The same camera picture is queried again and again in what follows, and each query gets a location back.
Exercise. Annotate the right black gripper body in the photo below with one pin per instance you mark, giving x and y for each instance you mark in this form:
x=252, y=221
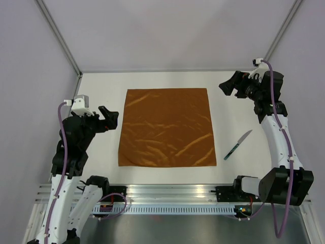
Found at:
x=248, y=87

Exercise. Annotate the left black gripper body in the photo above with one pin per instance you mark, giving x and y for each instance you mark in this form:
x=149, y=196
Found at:
x=93, y=124

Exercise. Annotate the green-handled steel knife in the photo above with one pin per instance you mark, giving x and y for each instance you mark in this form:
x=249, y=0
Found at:
x=240, y=140

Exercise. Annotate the orange-brown cloth napkin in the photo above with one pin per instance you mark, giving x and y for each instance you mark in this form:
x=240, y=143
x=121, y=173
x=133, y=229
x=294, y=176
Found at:
x=166, y=128

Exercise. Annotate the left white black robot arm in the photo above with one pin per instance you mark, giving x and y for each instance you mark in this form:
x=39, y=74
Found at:
x=63, y=223

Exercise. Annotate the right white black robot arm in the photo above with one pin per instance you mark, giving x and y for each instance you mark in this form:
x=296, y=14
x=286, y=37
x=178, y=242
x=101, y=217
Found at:
x=288, y=175

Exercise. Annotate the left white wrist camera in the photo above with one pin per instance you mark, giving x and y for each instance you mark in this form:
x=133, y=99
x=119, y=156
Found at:
x=79, y=105

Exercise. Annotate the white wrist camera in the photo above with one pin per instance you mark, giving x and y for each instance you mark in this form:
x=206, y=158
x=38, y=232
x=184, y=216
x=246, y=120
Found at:
x=260, y=69
x=79, y=105

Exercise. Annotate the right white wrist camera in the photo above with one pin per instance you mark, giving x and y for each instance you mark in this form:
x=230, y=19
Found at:
x=260, y=69

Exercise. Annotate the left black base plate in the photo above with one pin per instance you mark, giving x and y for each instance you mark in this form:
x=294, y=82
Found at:
x=117, y=189

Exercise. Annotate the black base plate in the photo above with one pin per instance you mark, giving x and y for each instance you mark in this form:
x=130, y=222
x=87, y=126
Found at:
x=117, y=189
x=230, y=194

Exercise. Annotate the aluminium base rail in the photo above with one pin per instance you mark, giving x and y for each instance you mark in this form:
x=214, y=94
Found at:
x=172, y=193

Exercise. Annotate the white slotted cable duct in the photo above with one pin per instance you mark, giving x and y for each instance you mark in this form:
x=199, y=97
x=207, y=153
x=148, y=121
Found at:
x=179, y=209

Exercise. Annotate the right aluminium frame post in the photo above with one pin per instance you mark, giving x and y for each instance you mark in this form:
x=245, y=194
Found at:
x=283, y=28

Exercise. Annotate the aluminium frame post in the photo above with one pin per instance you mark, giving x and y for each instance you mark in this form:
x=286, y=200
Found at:
x=283, y=28
x=55, y=30

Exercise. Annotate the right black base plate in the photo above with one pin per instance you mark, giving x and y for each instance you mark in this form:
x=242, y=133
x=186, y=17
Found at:
x=230, y=194

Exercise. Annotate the left aluminium frame post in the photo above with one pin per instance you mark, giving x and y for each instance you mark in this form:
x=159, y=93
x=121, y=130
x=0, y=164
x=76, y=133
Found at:
x=55, y=30

